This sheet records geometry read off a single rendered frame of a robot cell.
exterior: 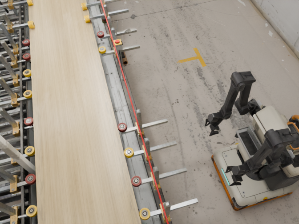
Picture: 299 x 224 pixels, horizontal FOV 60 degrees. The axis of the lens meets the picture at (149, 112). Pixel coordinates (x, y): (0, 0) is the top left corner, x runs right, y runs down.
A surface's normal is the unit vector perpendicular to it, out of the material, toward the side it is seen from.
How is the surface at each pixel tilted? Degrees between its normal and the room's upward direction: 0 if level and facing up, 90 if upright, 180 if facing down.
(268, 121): 43
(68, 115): 0
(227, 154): 0
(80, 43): 0
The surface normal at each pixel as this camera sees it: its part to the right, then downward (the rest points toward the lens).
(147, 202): -0.03, -0.54
